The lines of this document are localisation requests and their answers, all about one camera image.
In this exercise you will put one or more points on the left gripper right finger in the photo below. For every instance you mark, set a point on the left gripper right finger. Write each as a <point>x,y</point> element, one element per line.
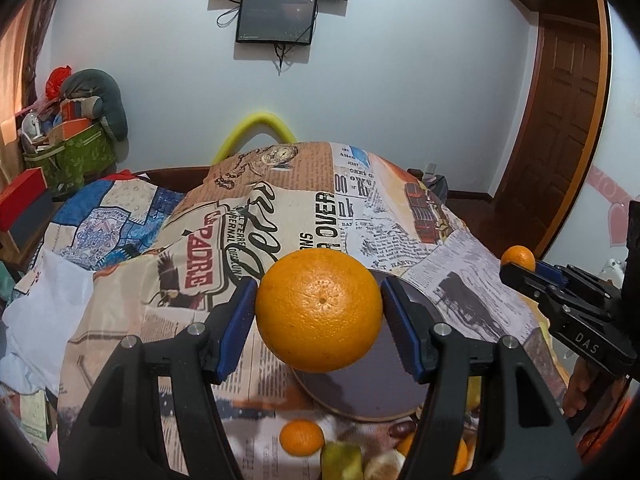
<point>521,433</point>

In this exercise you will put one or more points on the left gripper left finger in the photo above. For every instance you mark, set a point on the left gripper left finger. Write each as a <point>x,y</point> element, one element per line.
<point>118,434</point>

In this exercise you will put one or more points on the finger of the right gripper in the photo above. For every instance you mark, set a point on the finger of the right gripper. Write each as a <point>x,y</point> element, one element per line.
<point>527,283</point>
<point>552,274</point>

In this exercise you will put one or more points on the small tangerine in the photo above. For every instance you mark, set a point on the small tangerine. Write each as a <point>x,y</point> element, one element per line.
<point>520,256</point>
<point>301,438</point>

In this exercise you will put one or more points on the peeled pomelo wedge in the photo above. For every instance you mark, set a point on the peeled pomelo wedge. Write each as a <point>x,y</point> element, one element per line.
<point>384,466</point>

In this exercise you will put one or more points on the long green sugarcane piece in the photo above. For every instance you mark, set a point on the long green sugarcane piece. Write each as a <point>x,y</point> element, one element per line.
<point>341,461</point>

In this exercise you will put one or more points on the right hand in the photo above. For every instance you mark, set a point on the right hand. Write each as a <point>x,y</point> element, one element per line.
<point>575,399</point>

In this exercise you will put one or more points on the large orange with stem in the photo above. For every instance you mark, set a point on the large orange with stem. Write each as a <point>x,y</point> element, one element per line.
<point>462,459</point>

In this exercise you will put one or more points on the red date fruit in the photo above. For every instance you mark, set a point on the red date fruit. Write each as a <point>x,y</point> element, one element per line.
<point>401,430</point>

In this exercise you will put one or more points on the dark backpack on floor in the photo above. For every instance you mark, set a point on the dark backpack on floor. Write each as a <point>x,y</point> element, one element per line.
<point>436,183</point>

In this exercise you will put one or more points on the brown wooden door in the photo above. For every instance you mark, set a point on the brown wooden door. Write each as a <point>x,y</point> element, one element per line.
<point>560,126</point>

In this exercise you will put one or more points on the purple ceramic plate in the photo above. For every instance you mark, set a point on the purple ceramic plate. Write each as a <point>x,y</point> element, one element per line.
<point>374,389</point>

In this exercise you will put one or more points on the small tangerine on blanket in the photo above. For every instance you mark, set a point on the small tangerine on blanket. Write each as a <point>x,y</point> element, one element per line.
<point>301,438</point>

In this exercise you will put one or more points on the blue patchwork quilt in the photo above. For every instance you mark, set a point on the blue patchwork quilt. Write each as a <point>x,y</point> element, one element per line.
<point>109,221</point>

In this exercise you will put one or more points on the red box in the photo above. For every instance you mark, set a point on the red box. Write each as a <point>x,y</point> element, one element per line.
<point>21,193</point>

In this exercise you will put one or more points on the yellow foam arch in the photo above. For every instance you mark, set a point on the yellow foam arch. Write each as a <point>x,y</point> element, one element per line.
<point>256,124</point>

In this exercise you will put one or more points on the red plastic bag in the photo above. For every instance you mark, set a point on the red plastic bag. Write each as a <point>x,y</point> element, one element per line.
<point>53,86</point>

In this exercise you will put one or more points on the pink striped curtain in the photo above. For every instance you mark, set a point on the pink striped curtain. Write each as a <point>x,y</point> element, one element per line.
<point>24,24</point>

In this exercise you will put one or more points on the small black wall monitor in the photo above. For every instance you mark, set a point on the small black wall monitor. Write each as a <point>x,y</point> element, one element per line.
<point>286,22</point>

